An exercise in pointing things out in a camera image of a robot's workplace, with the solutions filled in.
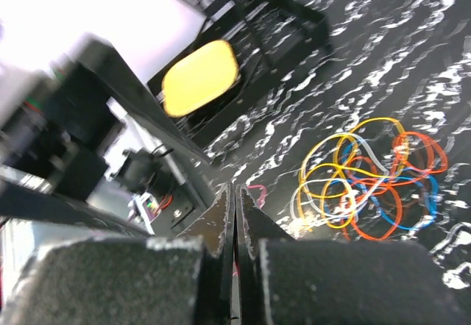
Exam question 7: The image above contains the black wire dish rack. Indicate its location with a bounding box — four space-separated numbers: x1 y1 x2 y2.
169 0 333 68

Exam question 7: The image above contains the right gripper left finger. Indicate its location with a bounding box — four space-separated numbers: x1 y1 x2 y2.
1 182 232 324

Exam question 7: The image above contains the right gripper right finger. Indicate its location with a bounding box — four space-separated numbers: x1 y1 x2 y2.
235 185 470 324

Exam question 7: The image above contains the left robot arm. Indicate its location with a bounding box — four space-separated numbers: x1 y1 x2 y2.
1 37 215 235

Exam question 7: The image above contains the orange woven mat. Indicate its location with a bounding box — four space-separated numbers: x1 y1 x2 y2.
161 40 239 118

